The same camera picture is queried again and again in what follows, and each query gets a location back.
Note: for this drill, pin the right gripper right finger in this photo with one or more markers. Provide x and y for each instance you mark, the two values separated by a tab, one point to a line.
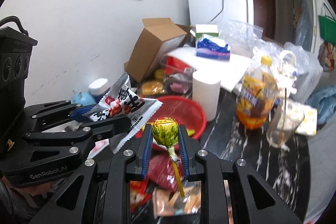
230	189

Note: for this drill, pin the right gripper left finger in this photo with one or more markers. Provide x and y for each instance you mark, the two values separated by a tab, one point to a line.
100	191

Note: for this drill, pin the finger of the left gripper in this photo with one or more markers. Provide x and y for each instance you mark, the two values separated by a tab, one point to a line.
58	109
87	134

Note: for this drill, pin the white red peanut snack bag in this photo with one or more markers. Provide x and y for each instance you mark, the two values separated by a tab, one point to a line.
121	100

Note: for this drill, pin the beige wafer snack packet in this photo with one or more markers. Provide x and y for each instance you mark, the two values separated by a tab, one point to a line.
167	203

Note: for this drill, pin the red gold snack bag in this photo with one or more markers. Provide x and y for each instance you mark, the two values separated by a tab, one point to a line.
138	194

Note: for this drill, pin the dark red triangular snack bag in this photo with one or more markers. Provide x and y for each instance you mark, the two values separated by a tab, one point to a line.
161	172

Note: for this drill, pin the yellow green lollipop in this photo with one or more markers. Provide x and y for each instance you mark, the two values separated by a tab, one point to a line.
166	132

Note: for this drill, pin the blue round humidifier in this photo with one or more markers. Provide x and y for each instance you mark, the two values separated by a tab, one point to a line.
83	98

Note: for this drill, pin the white lid supplement jar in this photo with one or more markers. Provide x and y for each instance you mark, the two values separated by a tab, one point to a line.
98	88

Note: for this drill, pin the yellow crumb snack bag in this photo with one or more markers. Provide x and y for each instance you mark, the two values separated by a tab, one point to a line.
152	88

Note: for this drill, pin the red plastic mesh basket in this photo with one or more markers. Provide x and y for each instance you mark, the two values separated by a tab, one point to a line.
184	111

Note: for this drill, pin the clear glass cup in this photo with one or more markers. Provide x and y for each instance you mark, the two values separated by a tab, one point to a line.
287	118

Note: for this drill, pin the iced tea bottle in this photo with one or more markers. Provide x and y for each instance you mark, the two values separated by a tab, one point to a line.
258	94

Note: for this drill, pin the smiley pattern paper packet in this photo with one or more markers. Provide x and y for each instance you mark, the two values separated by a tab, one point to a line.
304	118

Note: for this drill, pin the clear plastic container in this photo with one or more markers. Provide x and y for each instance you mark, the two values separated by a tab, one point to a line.
178	76

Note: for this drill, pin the white paper towel roll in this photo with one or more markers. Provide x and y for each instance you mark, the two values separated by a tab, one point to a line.
206	88

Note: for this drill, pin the white foam sheet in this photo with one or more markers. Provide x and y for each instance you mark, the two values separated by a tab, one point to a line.
229	71

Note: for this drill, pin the brown cardboard box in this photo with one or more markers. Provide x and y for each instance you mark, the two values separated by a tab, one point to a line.
158	37

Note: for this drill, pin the white water bottle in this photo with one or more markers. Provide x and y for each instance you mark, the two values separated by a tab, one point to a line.
286	74

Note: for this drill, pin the blue tissue pack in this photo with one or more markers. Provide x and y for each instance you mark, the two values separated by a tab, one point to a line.
212	47

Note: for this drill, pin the large clear zip bag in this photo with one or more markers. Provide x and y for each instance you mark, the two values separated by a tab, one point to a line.
241	37

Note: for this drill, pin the white mini fridge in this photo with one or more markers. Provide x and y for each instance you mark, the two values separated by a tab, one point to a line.
220	12

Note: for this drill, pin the green tote bag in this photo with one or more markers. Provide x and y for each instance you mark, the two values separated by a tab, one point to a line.
327	26

